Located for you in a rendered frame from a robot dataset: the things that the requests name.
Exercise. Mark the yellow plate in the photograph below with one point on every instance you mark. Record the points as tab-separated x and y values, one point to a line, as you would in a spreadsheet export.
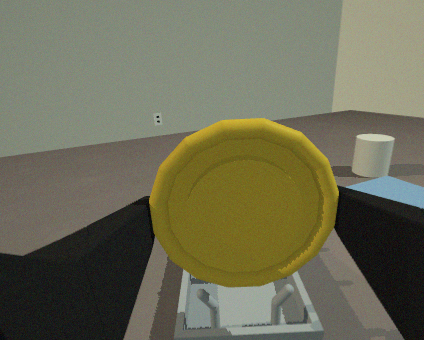
244	202

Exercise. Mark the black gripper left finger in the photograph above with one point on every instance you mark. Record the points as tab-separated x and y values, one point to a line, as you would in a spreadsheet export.
81	287

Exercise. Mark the light blue flat mat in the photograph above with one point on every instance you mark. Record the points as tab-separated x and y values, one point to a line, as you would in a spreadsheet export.
393	189

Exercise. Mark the white cylinder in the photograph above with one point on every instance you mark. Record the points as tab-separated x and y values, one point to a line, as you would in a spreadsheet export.
372	156

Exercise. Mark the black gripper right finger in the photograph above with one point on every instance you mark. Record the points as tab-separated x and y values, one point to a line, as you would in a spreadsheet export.
385	238

